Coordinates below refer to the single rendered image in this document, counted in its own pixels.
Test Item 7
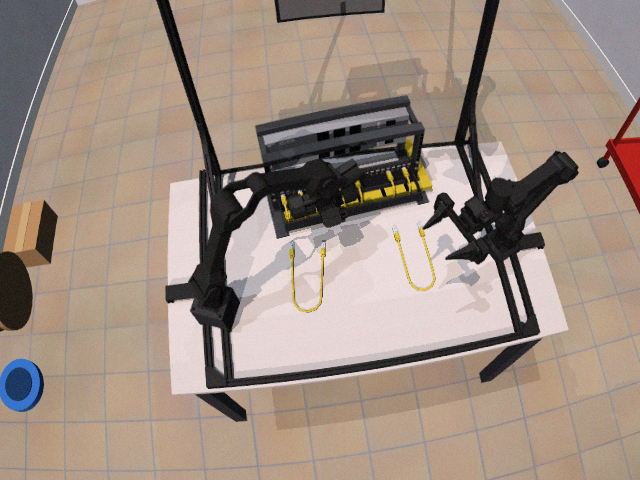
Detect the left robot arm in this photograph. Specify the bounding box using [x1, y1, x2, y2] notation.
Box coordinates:
[460, 151, 579, 253]

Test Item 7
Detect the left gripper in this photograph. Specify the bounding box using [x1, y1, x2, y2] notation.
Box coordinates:
[422, 193, 491, 265]

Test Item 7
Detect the black rack frame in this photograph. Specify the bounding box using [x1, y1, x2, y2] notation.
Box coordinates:
[255, 95, 425, 239]

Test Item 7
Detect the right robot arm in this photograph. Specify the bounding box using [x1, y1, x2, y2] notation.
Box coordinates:
[188, 158, 364, 312]

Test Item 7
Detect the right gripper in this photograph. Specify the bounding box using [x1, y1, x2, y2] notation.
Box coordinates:
[287, 184, 358, 220]

